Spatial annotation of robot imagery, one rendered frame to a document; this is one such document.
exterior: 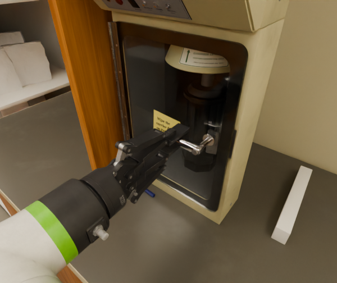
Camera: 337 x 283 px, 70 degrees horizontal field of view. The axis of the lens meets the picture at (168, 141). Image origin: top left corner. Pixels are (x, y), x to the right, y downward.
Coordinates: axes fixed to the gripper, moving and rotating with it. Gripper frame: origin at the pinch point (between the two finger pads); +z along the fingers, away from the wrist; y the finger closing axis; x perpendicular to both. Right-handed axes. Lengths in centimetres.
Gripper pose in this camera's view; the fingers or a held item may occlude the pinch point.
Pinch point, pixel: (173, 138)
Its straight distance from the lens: 48.9
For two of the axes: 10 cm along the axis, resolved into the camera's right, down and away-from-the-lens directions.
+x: -7.8, -3.6, 5.0
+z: 6.2, -4.7, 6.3
